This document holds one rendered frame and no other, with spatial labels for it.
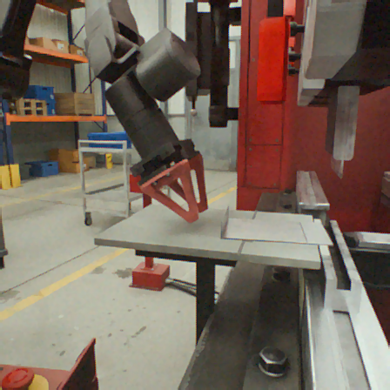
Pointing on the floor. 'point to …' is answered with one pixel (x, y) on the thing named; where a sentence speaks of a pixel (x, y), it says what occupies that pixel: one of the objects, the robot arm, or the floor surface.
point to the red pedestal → (149, 281)
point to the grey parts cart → (117, 193)
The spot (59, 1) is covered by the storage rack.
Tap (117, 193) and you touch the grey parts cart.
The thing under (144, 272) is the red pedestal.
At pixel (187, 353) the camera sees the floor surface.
